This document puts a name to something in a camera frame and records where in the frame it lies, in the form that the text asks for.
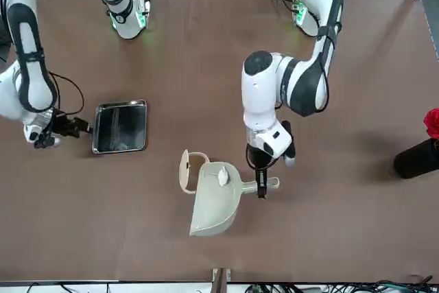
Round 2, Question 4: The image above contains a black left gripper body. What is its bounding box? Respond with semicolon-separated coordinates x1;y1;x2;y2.
246;144;275;170

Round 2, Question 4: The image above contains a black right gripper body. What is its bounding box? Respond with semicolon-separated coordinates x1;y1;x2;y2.
51;115;78;138

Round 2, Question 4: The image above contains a square metal tray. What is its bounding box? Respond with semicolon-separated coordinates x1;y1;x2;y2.
91;99;148;155

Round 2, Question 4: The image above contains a beige plastic dustpan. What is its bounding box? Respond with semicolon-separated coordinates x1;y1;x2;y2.
189;161;281;238

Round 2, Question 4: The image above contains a crumpled white paper ball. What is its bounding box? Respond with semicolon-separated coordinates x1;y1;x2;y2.
217;166;230;186

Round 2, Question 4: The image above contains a beige bin with flip lid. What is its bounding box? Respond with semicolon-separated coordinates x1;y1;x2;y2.
180;149;211;195

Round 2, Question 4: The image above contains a black cylindrical vase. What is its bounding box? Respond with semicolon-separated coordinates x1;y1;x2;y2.
393;138;439;180

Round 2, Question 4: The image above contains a red rose bouquet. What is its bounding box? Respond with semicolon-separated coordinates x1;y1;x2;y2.
423;108;439;140

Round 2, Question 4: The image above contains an aluminium frame post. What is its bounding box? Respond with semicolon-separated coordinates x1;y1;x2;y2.
211;267;233;293

